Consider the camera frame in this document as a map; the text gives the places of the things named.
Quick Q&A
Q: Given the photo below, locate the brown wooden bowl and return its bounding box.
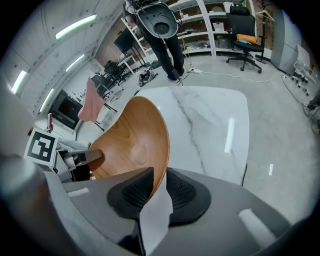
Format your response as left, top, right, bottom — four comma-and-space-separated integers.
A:
88, 96, 171, 201

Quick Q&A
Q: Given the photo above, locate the pink armchair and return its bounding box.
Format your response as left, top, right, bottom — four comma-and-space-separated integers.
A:
77, 77, 106, 123

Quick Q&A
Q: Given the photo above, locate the white office chair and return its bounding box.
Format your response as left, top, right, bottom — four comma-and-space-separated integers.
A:
291, 44, 317, 97

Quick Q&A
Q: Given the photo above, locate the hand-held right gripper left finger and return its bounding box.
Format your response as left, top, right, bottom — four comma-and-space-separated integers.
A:
46, 167, 155, 256

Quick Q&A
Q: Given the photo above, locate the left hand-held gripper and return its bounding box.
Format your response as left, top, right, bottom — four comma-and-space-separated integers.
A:
23, 127, 104, 183

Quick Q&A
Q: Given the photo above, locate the black desk chair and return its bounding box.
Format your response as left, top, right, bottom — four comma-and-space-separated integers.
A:
91, 59, 128, 101

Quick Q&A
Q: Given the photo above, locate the grey metal cabinet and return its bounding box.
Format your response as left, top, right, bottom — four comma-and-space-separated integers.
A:
270, 9, 303, 76

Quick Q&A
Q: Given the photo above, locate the black monitor screen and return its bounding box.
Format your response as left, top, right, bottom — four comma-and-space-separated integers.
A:
113, 27, 138, 55

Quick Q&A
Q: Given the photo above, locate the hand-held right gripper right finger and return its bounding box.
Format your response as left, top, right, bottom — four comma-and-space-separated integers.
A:
152, 167, 292, 256

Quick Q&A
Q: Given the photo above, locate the long white desk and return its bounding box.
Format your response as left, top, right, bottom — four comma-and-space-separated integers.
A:
119, 53, 137, 75

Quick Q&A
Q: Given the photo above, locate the white metal shelf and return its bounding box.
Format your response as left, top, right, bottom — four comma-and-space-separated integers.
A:
121, 0, 257, 58

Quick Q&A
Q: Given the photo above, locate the ceiling tube light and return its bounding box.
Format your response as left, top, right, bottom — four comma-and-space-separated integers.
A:
39, 87, 55, 113
11, 69, 28, 95
65, 53, 86, 73
54, 14, 98, 41

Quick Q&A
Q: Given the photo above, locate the white marble-pattern table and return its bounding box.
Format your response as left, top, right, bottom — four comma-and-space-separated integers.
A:
74, 86, 251, 187

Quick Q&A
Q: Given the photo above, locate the black coat stand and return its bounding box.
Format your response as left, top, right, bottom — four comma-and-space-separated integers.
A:
255, 0, 276, 65

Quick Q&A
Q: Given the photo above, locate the black cable bundle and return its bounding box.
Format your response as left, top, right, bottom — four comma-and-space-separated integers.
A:
138, 69, 160, 88

